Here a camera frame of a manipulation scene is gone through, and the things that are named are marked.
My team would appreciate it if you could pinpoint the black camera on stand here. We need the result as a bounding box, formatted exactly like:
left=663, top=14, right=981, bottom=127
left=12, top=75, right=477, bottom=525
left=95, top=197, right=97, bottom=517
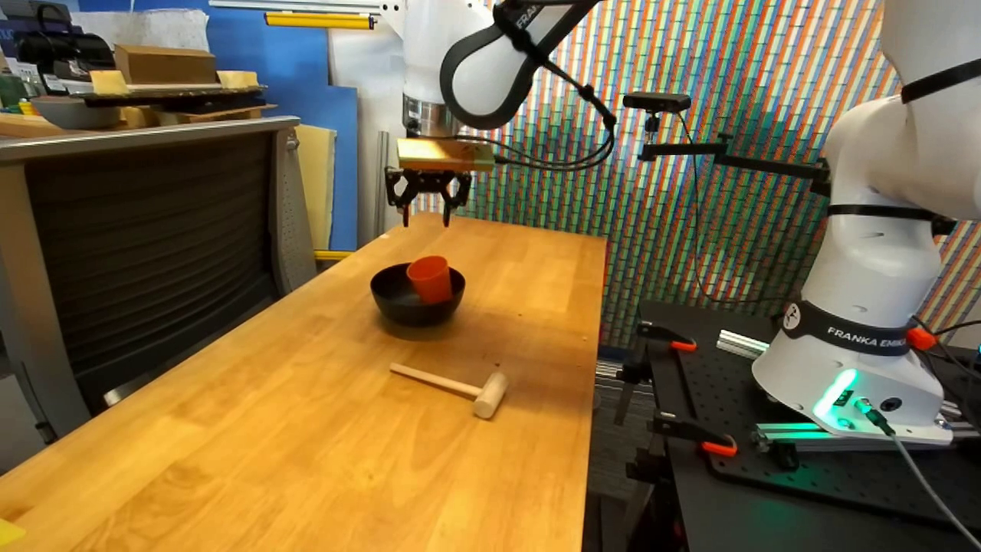
left=622, top=93, right=832, bottom=197

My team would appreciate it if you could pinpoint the orange plastic cup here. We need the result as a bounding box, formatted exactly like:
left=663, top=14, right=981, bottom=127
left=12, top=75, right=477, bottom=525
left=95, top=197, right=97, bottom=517
left=409, top=255, right=452, bottom=304

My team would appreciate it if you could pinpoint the yellow bar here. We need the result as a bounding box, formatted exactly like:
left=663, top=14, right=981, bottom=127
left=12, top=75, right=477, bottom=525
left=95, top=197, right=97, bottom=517
left=264, top=14, right=375, bottom=31

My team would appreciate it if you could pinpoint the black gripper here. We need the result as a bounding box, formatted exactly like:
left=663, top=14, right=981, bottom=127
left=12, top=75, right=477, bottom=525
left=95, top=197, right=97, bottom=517
left=382, top=170, right=471, bottom=228

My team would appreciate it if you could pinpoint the black bowl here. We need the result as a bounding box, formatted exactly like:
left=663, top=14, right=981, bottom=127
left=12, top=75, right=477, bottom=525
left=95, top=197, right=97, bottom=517
left=371, top=265, right=465, bottom=328

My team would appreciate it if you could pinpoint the orange-handled clamp lower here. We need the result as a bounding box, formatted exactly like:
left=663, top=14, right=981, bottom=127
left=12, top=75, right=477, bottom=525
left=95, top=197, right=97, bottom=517
left=654, top=410, right=740, bottom=461

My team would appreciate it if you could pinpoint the orange-handled clamp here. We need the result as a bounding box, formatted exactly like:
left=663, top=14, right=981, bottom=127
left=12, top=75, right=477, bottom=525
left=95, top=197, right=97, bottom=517
left=639, top=319, right=699, bottom=357
left=654, top=410, right=740, bottom=461

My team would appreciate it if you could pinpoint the black mounting plate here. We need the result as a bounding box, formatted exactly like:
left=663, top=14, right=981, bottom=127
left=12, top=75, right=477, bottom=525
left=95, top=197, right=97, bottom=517
left=634, top=304, right=981, bottom=535

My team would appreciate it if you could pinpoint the wooden box on cabinet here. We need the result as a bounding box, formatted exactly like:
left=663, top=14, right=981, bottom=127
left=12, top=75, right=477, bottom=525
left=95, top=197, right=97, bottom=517
left=112, top=47, right=218, bottom=83

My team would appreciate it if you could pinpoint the grey cable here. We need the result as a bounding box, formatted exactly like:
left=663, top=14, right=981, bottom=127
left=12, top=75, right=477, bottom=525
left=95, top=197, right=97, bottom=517
left=866, top=402, right=981, bottom=552

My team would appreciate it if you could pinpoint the wooden mallet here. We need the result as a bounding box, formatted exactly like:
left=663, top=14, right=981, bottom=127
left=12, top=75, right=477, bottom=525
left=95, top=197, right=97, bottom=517
left=392, top=366, right=510, bottom=420

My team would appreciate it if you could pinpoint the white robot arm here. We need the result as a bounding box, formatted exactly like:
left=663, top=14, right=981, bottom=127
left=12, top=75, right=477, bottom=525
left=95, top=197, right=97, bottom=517
left=388, top=0, right=981, bottom=444

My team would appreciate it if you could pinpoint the grey cabinet with shutter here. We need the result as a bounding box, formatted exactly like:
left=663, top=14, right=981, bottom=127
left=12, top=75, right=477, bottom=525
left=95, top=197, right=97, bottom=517
left=0, top=118, right=316, bottom=440

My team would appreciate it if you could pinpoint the orange clamp right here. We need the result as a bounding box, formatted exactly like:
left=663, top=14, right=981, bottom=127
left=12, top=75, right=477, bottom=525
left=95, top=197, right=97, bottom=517
left=905, top=323, right=939, bottom=354

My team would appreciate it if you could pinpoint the orange-handled clamp upper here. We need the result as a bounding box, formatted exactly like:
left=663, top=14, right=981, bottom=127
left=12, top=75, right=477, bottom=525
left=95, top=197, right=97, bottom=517
left=639, top=319, right=699, bottom=357

